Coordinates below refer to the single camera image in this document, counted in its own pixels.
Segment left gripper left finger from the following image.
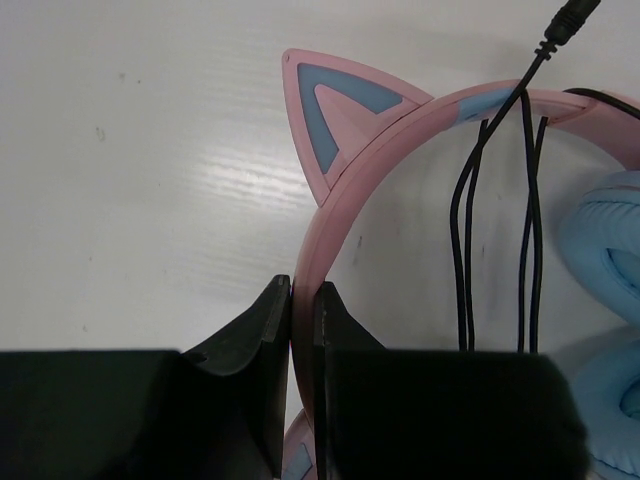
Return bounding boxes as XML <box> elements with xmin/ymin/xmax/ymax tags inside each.
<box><xmin>1</xmin><ymin>275</ymin><xmax>291</xmax><ymax>479</ymax></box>

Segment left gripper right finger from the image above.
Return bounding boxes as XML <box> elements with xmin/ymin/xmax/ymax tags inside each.
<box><xmin>313</xmin><ymin>283</ymin><xmax>588</xmax><ymax>479</ymax></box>

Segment pink blue cat-ear headphones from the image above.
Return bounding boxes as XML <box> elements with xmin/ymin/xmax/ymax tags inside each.
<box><xmin>282</xmin><ymin>49</ymin><xmax>639</xmax><ymax>479</ymax></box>

